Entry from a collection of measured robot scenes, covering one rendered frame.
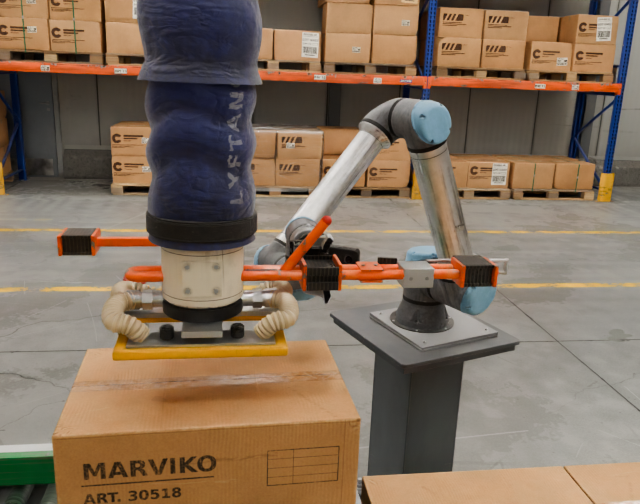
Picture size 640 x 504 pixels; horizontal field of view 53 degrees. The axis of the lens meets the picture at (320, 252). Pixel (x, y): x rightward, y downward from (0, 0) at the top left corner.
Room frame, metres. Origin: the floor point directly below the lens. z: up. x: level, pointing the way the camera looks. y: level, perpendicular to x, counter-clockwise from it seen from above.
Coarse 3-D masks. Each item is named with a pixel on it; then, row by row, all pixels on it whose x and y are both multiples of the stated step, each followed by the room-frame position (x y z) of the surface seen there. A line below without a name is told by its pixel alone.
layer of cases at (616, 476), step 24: (384, 480) 1.54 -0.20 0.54; (408, 480) 1.54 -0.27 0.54; (432, 480) 1.55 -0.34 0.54; (456, 480) 1.55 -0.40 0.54; (480, 480) 1.56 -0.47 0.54; (504, 480) 1.56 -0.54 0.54; (528, 480) 1.56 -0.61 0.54; (552, 480) 1.57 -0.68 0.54; (576, 480) 1.57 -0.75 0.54; (600, 480) 1.58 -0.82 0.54; (624, 480) 1.58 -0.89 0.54
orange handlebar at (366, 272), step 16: (112, 240) 1.50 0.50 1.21; (128, 240) 1.51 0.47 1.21; (144, 240) 1.51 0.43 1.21; (128, 272) 1.25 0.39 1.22; (144, 272) 1.25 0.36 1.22; (160, 272) 1.25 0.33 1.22; (256, 272) 1.28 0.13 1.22; (272, 272) 1.29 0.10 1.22; (288, 272) 1.29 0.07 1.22; (352, 272) 1.32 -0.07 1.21; (368, 272) 1.32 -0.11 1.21; (384, 272) 1.33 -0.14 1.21; (400, 272) 1.33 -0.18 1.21; (448, 272) 1.35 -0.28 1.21
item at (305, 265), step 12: (300, 264) 1.33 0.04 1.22; (312, 264) 1.33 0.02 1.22; (324, 264) 1.33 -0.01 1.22; (336, 264) 1.32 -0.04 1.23; (312, 276) 1.29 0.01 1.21; (324, 276) 1.29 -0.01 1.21; (336, 276) 1.30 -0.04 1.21; (312, 288) 1.28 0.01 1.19; (324, 288) 1.28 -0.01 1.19; (336, 288) 1.29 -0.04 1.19
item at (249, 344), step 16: (160, 336) 1.18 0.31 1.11; (176, 336) 1.20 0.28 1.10; (224, 336) 1.21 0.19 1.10; (240, 336) 1.20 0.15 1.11; (256, 336) 1.21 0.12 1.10; (272, 336) 1.22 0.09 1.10; (112, 352) 1.12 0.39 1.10; (128, 352) 1.13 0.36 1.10; (144, 352) 1.13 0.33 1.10; (160, 352) 1.14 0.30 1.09; (176, 352) 1.14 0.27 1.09; (192, 352) 1.15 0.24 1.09; (208, 352) 1.15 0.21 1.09; (224, 352) 1.16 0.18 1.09; (240, 352) 1.16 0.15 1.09; (256, 352) 1.17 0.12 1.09; (272, 352) 1.17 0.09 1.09
